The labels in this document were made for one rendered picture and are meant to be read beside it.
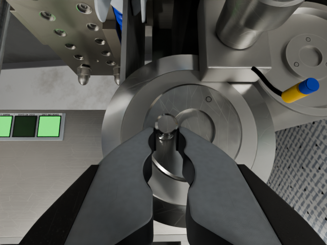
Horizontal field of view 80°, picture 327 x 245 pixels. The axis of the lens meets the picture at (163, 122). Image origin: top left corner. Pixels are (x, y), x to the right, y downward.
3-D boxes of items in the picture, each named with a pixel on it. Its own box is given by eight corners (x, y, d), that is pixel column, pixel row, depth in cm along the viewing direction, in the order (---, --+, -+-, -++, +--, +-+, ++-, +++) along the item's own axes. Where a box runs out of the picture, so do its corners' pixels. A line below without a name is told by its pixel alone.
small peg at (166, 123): (179, 134, 12) (155, 136, 12) (175, 139, 14) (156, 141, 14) (177, 112, 12) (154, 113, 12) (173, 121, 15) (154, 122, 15)
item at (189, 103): (249, 180, 14) (144, 184, 14) (238, 177, 16) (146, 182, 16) (237, 80, 15) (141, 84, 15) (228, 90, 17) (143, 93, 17)
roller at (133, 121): (254, 71, 18) (263, 208, 15) (197, 124, 43) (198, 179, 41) (125, 66, 17) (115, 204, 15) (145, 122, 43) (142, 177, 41)
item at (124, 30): (130, -69, 22) (124, 86, 19) (144, 48, 45) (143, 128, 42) (125, -69, 22) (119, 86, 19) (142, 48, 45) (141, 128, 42)
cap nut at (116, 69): (125, 66, 51) (125, 82, 50) (127, 72, 55) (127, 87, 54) (111, 66, 51) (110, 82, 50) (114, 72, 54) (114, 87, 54)
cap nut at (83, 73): (88, 65, 51) (87, 82, 50) (93, 72, 54) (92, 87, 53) (74, 65, 51) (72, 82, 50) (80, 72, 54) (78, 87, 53)
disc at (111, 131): (269, 57, 18) (283, 231, 15) (266, 59, 19) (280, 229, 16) (108, 50, 18) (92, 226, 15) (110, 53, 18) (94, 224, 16)
